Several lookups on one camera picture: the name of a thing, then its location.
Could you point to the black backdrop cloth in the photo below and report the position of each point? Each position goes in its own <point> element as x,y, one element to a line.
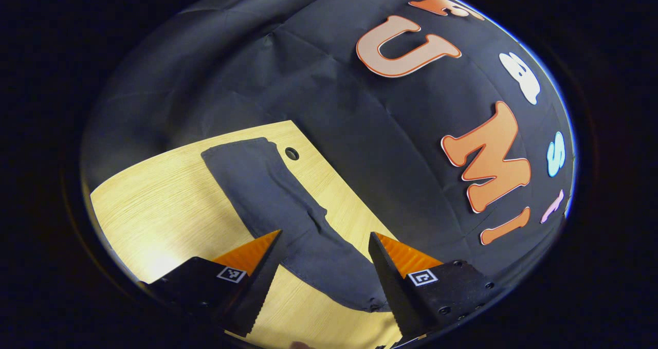
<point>334,107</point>

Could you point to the dark grey jeans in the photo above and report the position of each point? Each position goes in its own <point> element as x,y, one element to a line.
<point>288,210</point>

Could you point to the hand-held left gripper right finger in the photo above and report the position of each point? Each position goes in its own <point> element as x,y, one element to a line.
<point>390,287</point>

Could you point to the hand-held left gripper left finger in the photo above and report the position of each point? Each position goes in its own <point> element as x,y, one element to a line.
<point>259,292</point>

